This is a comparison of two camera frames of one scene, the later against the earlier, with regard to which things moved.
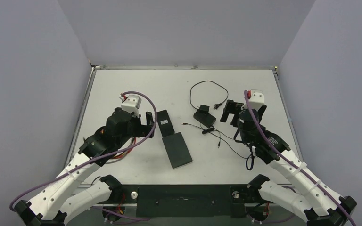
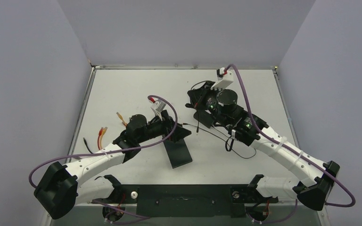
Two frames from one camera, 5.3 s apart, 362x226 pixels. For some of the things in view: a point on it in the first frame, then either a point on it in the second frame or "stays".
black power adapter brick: (203, 116) stays
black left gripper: (142, 128) to (168, 125)
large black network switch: (176, 150) stays
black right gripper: (236, 111) to (199, 101)
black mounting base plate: (182, 201) stays
